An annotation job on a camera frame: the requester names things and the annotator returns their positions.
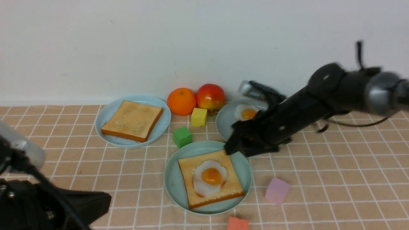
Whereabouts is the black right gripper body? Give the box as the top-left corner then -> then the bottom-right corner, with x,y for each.
231,105 -> 307,153

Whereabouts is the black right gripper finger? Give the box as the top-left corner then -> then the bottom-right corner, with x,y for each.
225,134 -> 256,157

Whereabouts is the fried egg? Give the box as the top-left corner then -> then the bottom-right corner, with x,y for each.
193,160 -> 227,197
234,103 -> 259,121

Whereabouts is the toast slice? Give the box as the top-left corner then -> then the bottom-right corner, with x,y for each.
101,100 -> 164,143
178,150 -> 244,209

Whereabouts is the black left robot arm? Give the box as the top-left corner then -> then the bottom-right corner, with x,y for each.
0,122 -> 112,230

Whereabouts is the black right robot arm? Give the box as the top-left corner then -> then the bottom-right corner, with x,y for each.
224,41 -> 409,157

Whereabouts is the grey-blue right plate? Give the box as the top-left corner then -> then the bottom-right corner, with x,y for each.
216,99 -> 267,141

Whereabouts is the yellow foam cube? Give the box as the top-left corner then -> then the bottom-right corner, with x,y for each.
191,108 -> 208,127

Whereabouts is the pink foam cube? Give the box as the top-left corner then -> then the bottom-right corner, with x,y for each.
265,178 -> 290,206

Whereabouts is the red yellow apple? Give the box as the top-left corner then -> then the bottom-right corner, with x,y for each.
196,83 -> 226,111

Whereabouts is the green foam cube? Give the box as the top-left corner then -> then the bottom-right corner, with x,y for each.
173,126 -> 193,148

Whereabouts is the orange fruit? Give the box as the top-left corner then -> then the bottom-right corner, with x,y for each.
167,88 -> 196,116

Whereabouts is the red-orange foam cube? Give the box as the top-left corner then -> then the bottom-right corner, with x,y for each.
227,216 -> 249,230

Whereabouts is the teal centre plate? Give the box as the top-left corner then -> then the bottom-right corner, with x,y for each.
163,140 -> 253,216

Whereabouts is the peach checked tablecloth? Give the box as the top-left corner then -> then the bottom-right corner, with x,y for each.
0,105 -> 409,230

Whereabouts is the light blue left plate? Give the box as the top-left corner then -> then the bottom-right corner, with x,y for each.
94,94 -> 171,148

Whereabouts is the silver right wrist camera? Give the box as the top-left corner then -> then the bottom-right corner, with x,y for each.
237,80 -> 287,103

